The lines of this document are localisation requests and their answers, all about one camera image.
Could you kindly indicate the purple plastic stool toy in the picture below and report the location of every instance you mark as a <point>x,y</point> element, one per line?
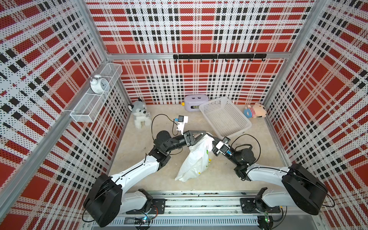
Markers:
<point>192,102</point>

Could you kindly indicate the white plastic bag lemon print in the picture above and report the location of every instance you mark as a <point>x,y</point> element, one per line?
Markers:
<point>196,162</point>

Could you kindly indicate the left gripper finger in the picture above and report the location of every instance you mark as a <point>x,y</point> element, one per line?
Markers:
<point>205,141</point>
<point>197,132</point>

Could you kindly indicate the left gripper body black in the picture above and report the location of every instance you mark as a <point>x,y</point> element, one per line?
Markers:
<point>188,142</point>

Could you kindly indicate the pink pig plush toy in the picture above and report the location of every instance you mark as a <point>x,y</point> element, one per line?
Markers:
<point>255,110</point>

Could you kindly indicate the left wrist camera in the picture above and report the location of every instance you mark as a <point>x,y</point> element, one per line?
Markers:
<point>181,121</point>

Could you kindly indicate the white wire mesh shelf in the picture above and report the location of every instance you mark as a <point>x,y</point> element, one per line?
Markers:
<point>91,104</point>

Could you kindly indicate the white alarm clock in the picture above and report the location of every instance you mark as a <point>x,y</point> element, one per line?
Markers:
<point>99,85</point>

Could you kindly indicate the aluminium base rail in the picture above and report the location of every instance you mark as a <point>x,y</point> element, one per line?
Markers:
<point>214,209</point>

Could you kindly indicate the white plastic basket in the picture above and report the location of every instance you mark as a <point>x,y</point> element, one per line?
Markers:
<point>225,118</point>

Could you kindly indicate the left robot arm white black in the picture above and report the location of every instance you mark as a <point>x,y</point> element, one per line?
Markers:
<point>110,196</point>

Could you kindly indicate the black wall hook rail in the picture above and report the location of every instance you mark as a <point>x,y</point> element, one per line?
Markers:
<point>219,56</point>

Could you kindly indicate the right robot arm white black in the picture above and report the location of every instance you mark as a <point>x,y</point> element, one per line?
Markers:
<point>298,187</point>

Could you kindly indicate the grey husky plush toy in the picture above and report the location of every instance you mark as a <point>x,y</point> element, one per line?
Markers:
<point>140,113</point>

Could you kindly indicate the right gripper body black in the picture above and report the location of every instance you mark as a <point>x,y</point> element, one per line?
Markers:
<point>231,153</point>

